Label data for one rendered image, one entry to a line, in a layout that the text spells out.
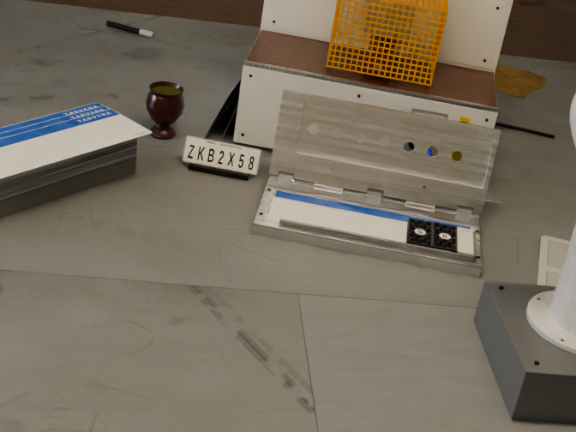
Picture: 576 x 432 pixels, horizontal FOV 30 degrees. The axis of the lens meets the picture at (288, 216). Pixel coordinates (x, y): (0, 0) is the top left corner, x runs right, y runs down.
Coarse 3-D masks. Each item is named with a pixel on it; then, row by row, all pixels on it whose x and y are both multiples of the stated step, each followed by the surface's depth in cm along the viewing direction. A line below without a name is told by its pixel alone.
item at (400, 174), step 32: (288, 96) 215; (320, 96) 215; (288, 128) 217; (320, 128) 217; (352, 128) 216; (384, 128) 216; (416, 128) 215; (448, 128) 215; (480, 128) 213; (288, 160) 218; (320, 160) 218; (352, 160) 218; (384, 160) 218; (416, 160) 217; (448, 160) 216; (480, 160) 216; (384, 192) 218; (416, 192) 217; (448, 192) 217; (480, 192) 216
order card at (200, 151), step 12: (192, 144) 225; (204, 144) 225; (216, 144) 224; (228, 144) 224; (192, 156) 225; (204, 156) 225; (216, 156) 225; (228, 156) 224; (240, 156) 224; (252, 156) 224; (228, 168) 225; (240, 168) 224; (252, 168) 224
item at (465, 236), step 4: (460, 228) 213; (464, 228) 213; (460, 232) 211; (464, 232) 212; (468, 232) 212; (472, 232) 212; (460, 236) 210; (464, 236) 211; (468, 236) 211; (472, 236) 211; (460, 240) 208; (464, 240) 209; (468, 240) 209; (472, 240) 209; (460, 244) 207; (464, 244) 208; (468, 244) 208; (472, 244) 208; (460, 248) 206; (464, 248) 206; (468, 248) 207; (472, 248) 206; (460, 252) 205; (464, 252) 205; (468, 252) 205; (472, 252) 205
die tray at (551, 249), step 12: (540, 240) 219; (552, 240) 219; (564, 240) 220; (540, 252) 214; (552, 252) 214; (564, 252) 215; (540, 264) 209; (552, 264) 210; (540, 276) 205; (552, 276) 206
